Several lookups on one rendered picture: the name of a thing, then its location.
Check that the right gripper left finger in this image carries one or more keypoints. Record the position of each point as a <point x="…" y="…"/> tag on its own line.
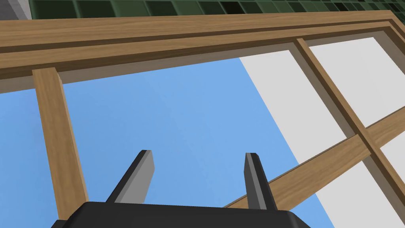
<point x="136" y="181"/>

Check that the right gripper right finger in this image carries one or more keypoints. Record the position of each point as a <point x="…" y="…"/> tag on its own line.
<point x="257" y="186"/>

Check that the wooden framed window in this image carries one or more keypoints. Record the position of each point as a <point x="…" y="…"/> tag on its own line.
<point x="177" y="41"/>

